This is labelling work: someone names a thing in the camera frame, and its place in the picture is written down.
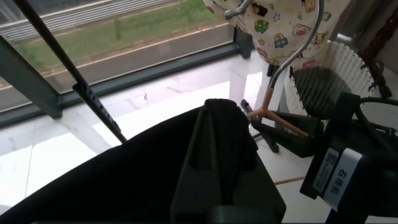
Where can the white laundry basket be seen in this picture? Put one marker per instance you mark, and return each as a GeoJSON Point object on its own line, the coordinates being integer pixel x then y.
{"type": "Point", "coordinates": [342, 59]}

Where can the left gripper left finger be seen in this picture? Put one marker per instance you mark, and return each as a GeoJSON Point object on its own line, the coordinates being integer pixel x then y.
{"type": "Point", "coordinates": [199, 186]}

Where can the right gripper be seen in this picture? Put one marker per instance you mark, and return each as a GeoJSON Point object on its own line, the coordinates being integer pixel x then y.
{"type": "Point", "coordinates": [346, 109]}

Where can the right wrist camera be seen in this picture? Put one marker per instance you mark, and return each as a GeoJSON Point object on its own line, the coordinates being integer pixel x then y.
{"type": "Point", "coordinates": [367, 186]}

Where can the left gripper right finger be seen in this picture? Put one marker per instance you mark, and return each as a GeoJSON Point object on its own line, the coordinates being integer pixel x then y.
{"type": "Point", "coordinates": [261, 202]}

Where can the pink clothes hanger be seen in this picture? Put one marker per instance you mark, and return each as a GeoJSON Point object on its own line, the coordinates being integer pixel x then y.
{"type": "Point", "coordinates": [265, 102]}

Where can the black garment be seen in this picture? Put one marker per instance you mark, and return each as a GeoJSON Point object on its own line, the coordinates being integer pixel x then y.
{"type": "Point", "coordinates": [124, 180]}

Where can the window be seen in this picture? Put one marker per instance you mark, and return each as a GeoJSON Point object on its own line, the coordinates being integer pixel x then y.
{"type": "Point", "coordinates": [124, 40]}

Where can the cream printed garment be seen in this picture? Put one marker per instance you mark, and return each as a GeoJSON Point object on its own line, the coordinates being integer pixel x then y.
{"type": "Point", "coordinates": [280, 18]}

